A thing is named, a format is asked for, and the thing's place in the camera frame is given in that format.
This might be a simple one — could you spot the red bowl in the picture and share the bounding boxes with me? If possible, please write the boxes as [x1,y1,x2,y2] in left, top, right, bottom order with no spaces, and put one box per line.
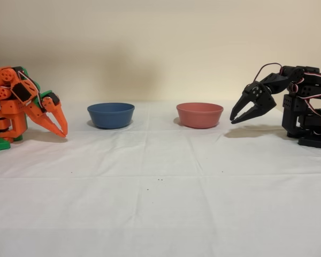
[176,102,224,130]

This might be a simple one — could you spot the blue bowl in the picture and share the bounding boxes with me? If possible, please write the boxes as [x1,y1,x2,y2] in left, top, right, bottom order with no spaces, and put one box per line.
[87,103,135,130]

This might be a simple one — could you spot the white tablecloth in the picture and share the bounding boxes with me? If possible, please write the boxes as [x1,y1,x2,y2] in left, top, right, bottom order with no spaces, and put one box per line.
[0,100,321,257]

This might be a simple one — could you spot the orange arm servo cable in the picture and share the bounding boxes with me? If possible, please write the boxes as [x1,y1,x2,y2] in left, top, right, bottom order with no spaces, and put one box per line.
[18,70,43,108]

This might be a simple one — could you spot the black arm servo cable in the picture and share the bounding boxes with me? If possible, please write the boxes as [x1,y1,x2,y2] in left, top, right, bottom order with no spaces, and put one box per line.
[253,63,283,82]

